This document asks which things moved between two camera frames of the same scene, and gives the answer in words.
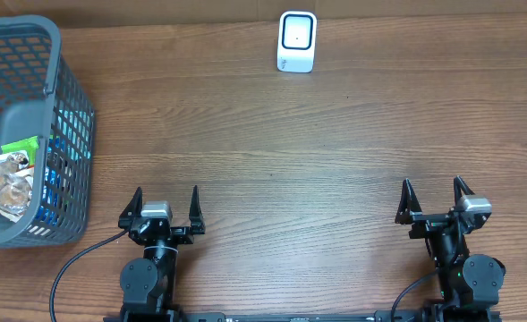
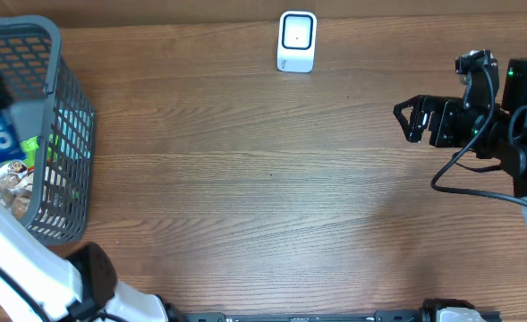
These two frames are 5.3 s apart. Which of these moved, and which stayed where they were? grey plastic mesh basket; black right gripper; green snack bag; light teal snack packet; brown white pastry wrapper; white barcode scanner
Moved: green snack bag; black right gripper
Stayed: white barcode scanner; light teal snack packet; grey plastic mesh basket; brown white pastry wrapper
